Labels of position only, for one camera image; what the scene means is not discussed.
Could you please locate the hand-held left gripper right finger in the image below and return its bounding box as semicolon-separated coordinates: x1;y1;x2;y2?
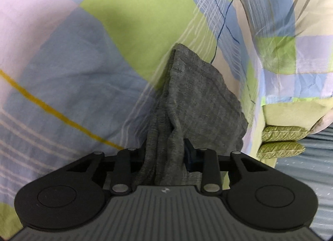
183;138;270;197

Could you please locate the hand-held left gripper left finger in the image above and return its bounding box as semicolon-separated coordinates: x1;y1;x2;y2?
64;147;147;196

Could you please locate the dark grey garment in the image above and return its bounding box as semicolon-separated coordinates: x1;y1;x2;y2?
131;43;248;187

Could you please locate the green patterned pillow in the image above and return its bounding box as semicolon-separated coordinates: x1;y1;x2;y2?
261;125;309;143
256;141;306;160

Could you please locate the plaid bed sheet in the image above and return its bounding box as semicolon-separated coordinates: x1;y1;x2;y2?
0;0;276;231

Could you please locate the grey-blue dotted cloth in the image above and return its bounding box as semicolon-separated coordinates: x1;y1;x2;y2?
274;125;333;231

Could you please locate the plaid quilt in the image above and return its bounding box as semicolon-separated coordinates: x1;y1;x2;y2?
219;0;333;133

